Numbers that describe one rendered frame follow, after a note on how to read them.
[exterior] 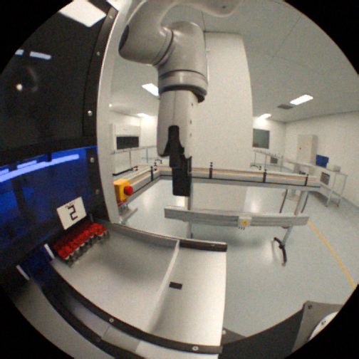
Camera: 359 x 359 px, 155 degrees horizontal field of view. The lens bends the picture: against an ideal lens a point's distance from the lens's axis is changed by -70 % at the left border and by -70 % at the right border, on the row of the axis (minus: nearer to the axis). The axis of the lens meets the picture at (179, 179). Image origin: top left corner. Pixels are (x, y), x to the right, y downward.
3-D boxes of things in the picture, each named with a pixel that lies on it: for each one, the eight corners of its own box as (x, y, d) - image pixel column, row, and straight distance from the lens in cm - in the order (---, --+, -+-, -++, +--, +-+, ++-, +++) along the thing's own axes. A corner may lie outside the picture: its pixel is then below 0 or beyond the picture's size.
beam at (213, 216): (164, 218, 137) (164, 207, 131) (167, 214, 143) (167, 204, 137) (305, 225, 175) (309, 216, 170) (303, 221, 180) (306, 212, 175)
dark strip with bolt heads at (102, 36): (93, 205, 45) (110, 6, 74) (102, 200, 47) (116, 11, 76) (95, 206, 44) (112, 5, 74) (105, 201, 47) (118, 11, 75)
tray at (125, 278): (49, 263, 51) (43, 255, 49) (97, 224, 58) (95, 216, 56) (144, 331, 31) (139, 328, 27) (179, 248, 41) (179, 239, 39)
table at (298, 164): (285, 204, 334) (293, 163, 314) (271, 189, 411) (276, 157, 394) (312, 204, 393) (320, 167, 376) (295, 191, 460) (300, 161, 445)
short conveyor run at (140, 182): (107, 223, 64) (100, 191, 57) (87, 215, 75) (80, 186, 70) (162, 180, 116) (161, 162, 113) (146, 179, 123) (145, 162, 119)
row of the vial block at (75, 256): (68, 266, 46) (60, 255, 43) (102, 234, 51) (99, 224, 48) (71, 269, 44) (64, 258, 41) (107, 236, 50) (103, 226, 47)
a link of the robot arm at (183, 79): (167, 92, 30) (167, 105, 29) (149, 75, 23) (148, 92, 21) (208, 90, 29) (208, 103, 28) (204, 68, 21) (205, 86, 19)
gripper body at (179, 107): (170, 101, 30) (170, 152, 29) (148, 84, 21) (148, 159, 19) (206, 100, 28) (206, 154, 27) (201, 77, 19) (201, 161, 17)
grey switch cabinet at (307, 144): (305, 181, 676) (311, 134, 671) (293, 174, 769) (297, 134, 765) (312, 181, 705) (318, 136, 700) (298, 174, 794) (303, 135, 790)
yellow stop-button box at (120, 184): (109, 199, 58) (105, 182, 56) (119, 193, 63) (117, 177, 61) (122, 201, 53) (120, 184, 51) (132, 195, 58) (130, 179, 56)
